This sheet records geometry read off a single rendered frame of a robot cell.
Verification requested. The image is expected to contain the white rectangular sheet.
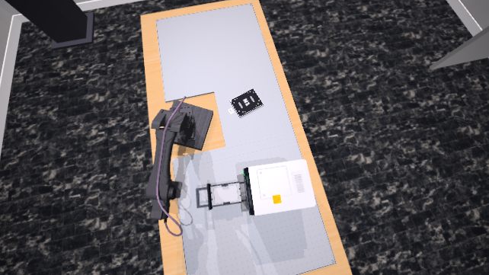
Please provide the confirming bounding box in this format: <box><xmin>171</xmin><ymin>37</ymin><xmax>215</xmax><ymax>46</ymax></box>
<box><xmin>214</xmin><ymin>185</ymin><xmax>238</xmax><ymax>203</ymax></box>

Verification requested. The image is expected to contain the white heat sealer housing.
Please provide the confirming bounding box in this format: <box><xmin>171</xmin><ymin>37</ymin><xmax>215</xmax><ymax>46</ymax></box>
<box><xmin>196</xmin><ymin>159</ymin><xmax>316</xmax><ymax>216</ymax></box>

